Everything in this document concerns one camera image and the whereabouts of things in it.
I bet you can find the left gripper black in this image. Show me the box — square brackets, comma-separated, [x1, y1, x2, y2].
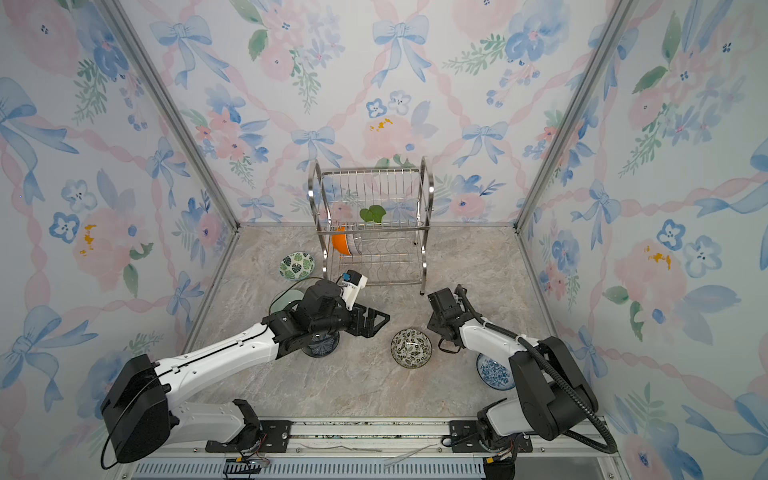
[312, 302, 391, 339]

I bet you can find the black white floral bowl front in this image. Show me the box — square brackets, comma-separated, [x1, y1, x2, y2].
[390, 328, 433, 369]

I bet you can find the blue white patterned plate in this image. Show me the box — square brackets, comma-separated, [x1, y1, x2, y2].
[476, 354, 515, 391]

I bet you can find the white bowl orange outside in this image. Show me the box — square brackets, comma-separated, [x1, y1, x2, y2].
[331, 227, 356, 256]

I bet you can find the stainless steel dish rack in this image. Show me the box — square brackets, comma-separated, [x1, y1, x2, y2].
[307, 155, 435, 295]

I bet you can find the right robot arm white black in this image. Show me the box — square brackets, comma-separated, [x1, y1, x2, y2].
[428, 285, 617, 454]

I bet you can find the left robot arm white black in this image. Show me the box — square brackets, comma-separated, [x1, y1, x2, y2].
[100, 271, 390, 464]

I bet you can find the green leaf-shaped dish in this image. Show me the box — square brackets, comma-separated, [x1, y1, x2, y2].
[359, 204, 387, 224]

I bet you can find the dark blue flower bowl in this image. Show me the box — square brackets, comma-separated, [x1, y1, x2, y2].
[302, 334, 340, 358]

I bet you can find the pale green plate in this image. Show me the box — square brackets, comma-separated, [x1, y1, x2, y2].
[268, 289, 304, 314]

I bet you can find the green leaf pattern bowl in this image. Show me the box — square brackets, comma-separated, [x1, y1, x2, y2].
[279, 251, 315, 281]

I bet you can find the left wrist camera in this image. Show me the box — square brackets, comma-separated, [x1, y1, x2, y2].
[338, 270, 368, 311]

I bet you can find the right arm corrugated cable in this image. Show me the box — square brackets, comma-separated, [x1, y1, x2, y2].
[455, 284, 619, 455]

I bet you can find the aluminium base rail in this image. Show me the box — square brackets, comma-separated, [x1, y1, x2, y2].
[113, 417, 629, 479]

